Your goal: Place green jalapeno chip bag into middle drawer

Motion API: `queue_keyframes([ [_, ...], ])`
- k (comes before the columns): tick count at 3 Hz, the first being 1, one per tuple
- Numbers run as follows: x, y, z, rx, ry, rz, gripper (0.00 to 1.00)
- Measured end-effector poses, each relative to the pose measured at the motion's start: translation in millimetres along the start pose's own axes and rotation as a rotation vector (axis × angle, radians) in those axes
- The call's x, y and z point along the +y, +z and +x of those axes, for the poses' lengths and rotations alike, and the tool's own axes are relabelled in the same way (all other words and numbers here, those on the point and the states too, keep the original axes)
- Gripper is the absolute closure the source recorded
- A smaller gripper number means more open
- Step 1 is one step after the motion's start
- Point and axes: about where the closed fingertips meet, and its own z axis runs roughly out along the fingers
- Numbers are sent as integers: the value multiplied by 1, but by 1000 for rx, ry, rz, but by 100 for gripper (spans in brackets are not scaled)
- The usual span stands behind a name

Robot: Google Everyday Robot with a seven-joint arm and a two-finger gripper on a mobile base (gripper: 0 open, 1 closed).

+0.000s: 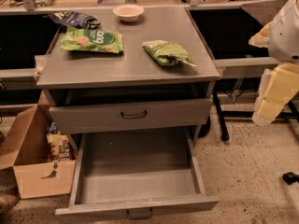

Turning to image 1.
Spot dark blue chip bag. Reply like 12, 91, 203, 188
46, 10, 101, 29

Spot green jalapeno chip bag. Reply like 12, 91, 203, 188
142, 40, 195, 66

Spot grey drawer cabinet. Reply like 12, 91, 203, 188
37, 7, 219, 149

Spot large green snack bag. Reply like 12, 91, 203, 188
60, 26, 123, 54

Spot snack packs in box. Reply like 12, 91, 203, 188
46, 122, 73, 161

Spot black table leg frame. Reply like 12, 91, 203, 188
212, 91, 299, 141

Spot grey open drawer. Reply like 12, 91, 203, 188
56, 127, 219, 224

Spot white bowl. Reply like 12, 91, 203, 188
113, 4, 144, 22

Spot cardboard box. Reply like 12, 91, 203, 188
0, 93, 76, 199

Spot black object on floor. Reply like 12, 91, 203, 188
282, 172, 299, 185

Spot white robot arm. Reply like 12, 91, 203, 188
249, 0, 299, 126

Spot grey upper drawer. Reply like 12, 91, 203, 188
50, 98, 212, 133

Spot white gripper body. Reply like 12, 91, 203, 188
261, 63, 299, 104

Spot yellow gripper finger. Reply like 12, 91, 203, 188
252, 69, 284, 126
264, 63, 299, 105

